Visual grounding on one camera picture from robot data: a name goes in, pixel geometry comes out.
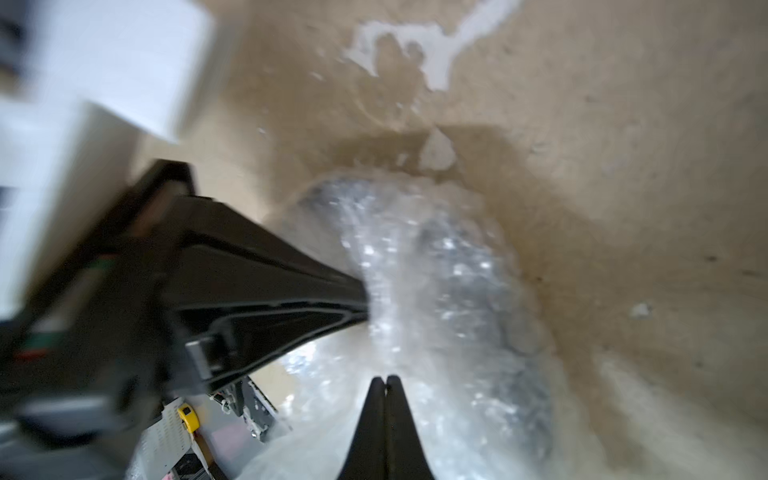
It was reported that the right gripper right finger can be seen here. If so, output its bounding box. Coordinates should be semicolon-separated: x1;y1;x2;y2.
386;375;434;480

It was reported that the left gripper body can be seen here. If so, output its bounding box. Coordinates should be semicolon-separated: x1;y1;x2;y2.
1;160;195;456

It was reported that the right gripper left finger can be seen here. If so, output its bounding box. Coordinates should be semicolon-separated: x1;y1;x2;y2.
337;377;387;480

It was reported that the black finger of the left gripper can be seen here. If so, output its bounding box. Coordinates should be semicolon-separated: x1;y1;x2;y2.
161;197;369;393

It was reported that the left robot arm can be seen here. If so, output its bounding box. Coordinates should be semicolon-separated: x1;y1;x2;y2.
1;1;368;474

